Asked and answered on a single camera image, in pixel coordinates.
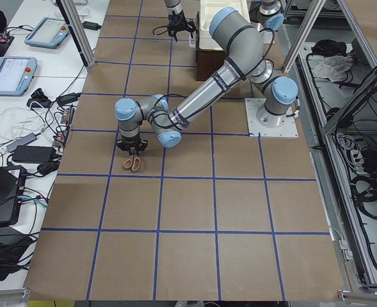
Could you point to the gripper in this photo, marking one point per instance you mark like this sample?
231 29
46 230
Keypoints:
132 142
174 23

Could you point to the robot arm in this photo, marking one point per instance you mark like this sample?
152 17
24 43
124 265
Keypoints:
174 7
245 61

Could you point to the dark wooden drawer cabinet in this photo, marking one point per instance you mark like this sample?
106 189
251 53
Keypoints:
207 61

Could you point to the white plastic tray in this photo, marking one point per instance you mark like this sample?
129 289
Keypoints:
213 16

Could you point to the black power adapter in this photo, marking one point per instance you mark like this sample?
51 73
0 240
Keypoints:
91 25

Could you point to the upper teach pendant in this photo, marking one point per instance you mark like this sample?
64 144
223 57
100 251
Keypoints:
49 33

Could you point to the teach pendant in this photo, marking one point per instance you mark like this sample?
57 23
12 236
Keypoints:
49 33
16 73

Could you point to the black laptop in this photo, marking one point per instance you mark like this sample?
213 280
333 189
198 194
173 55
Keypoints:
12 183

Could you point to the lower teach pendant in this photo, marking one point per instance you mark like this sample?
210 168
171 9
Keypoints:
16 73

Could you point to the white cloth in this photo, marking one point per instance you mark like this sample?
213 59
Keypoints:
333 68

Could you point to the aluminium frame post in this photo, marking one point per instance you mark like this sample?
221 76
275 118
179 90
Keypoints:
75 26

